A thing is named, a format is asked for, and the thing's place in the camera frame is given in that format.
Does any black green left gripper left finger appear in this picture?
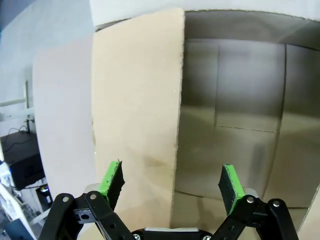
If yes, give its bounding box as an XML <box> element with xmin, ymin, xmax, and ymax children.
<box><xmin>37</xmin><ymin>159</ymin><xmax>133</xmax><ymax>240</ymax></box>

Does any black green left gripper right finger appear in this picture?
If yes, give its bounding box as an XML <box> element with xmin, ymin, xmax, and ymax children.
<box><xmin>211</xmin><ymin>163</ymin><xmax>300</xmax><ymax>240</ymax></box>

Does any brown cardboard shipping box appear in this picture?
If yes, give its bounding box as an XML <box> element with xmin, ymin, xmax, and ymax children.
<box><xmin>32</xmin><ymin>7</ymin><xmax>320</xmax><ymax>240</ymax></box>

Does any black equipment case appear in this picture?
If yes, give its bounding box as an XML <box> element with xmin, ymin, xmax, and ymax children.
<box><xmin>0</xmin><ymin>129</ymin><xmax>48</xmax><ymax>191</ymax></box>

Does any white leaning panel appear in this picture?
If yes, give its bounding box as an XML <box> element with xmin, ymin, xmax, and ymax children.
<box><xmin>0</xmin><ymin>183</ymin><xmax>38</xmax><ymax>240</ymax></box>

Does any white metal rack frame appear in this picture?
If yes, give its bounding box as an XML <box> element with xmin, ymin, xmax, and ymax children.
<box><xmin>0</xmin><ymin>79</ymin><xmax>36</xmax><ymax>126</ymax></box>

